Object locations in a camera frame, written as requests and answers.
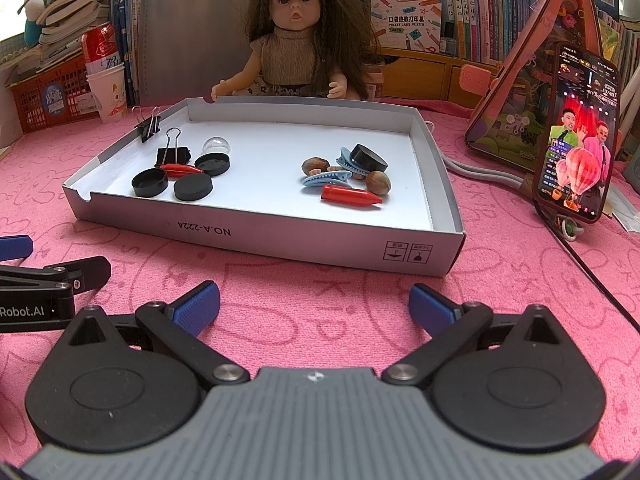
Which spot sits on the row of blue magazines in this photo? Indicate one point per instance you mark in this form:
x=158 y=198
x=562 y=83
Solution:
x=126 y=35

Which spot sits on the black smartphone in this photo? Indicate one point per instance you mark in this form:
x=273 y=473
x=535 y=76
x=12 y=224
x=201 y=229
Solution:
x=575 y=135

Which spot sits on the clear plastic dome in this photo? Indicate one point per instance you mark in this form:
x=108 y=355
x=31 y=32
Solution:
x=216 y=146

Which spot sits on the brown-haired doll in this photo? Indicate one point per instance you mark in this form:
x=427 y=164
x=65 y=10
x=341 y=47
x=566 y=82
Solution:
x=295 y=35

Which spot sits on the white paper sheets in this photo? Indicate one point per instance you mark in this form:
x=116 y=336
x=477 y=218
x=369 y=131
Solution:
x=627 y=215

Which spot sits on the red soda can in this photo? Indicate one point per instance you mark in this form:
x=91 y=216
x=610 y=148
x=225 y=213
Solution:
x=102 y=47

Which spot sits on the pink bunny-print towel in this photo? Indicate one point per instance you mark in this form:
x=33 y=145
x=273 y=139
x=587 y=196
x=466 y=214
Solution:
x=325 y=300

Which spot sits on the white paper cup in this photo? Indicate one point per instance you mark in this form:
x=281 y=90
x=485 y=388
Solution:
x=109 y=95

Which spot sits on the red basket with blue sticker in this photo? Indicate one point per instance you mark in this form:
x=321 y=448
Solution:
x=50 y=95

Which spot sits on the wooden drawer organiser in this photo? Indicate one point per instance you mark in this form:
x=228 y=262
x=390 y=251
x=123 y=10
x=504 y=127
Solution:
x=440 y=80

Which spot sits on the stack of worn books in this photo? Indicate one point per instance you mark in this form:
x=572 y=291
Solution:
x=75 y=10

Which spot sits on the shallow grey cardboard box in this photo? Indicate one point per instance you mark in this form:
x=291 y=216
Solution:
x=275 y=210

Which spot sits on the pink triangular cartoon case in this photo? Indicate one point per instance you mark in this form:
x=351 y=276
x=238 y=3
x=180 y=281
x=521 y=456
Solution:
x=520 y=110

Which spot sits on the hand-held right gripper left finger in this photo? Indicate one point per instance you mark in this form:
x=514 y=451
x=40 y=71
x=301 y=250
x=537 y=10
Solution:
x=197 y=310

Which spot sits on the black round cap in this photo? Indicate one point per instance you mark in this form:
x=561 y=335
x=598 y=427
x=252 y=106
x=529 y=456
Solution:
x=370 y=157
x=193 y=189
x=150 y=183
x=212 y=164

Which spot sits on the small blue plush toy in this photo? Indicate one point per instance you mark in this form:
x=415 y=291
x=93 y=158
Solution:
x=32 y=15

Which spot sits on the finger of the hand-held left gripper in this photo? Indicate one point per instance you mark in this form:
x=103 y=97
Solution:
x=90 y=272
x=17 y=247

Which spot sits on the pencil-print cardboard box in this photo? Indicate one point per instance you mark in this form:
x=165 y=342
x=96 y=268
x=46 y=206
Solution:
x=405 y=22

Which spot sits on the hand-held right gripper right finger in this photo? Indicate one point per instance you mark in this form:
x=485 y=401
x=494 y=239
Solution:
x=430 y=310

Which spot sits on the black binder clip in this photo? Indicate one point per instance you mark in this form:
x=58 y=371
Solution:
x=174 y=154
x=147 y=127

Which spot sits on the row of upright books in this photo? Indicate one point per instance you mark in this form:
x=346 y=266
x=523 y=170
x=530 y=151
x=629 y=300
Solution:
x=480 y=10

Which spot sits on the red pointed cap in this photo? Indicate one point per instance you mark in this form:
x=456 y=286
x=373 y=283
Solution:
x=350 y=196
x=181 y=170

